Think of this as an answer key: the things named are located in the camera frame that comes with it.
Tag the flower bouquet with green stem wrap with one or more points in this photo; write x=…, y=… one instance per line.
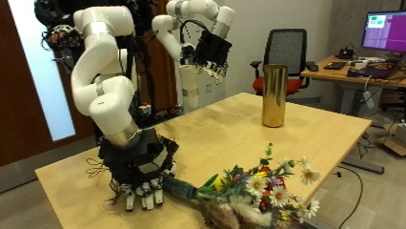
x=253, y=186

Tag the tall gold cylinder vase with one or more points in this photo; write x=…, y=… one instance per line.
x=274, y=95

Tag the emergency stop button box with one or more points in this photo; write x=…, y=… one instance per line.
x=145, y=108

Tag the black mesh chair, red seat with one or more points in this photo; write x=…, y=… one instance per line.
x=285, y=47

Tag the black computer mouse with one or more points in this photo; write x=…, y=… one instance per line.
x=313, y=67

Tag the wooden office desk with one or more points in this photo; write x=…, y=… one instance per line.
x=325, y=74

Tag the black keyboard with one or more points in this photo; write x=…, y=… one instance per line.
x=336, y=65

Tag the brown door with frosted glass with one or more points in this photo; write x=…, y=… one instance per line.
x=22, y=111

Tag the black desk phone device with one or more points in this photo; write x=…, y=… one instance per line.
x=346, y=54

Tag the white power adapter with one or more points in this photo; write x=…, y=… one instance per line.
x=369, y=99

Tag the dark laptop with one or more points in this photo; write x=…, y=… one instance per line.
x=381, y=71

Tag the computer monitor with purple screen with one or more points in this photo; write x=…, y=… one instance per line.
x=386, y=31

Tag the cardboard box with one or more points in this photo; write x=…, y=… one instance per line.
x=393, y=143

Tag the white wall socket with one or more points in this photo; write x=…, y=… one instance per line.
x=208, y=87

